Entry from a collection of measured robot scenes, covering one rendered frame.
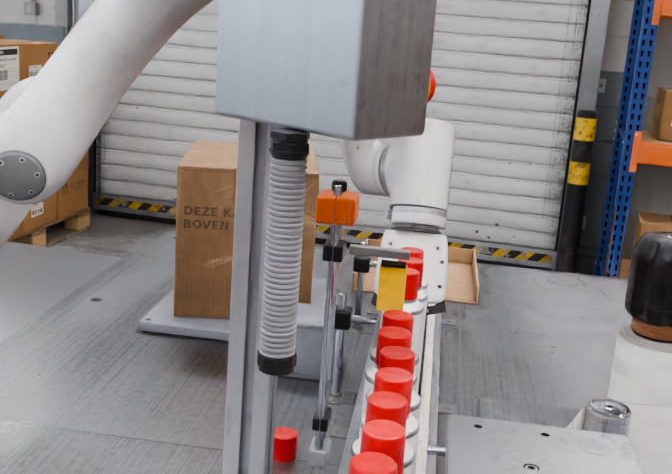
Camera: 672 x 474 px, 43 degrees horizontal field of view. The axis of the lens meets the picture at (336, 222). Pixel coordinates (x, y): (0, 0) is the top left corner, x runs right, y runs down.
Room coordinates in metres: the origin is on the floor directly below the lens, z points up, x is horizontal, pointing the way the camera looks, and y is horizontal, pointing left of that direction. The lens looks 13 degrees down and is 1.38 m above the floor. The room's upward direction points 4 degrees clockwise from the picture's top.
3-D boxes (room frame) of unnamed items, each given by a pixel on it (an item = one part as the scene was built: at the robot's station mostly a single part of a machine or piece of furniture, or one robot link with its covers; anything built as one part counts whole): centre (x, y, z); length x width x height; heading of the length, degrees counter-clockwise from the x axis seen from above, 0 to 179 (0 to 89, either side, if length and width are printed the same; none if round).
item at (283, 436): (1.00, 0.05, 0.85); 0.03 x 0.03 x 0.03
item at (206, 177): (1.58, 0.16, 0.99); 0.30 x 0.24 x 0.27; 5
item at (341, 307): (1.19, -0.04, 0.91); 0.07 x 0.03 x 0.16; 83
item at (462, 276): (1.84, -0.19, 0.85); 0.30 x 0.26 x 0.04; 173
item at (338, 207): (0.90, -0.03, 1.05); 0.10 x 0.04 x 0.33; 83
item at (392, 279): (0.91, -0.07, 1.09); 0.03 x 0.01 x 0.06; 83
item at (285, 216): (0.70, 0.04, 1.18); 0.04 x 0.04 x 0.21
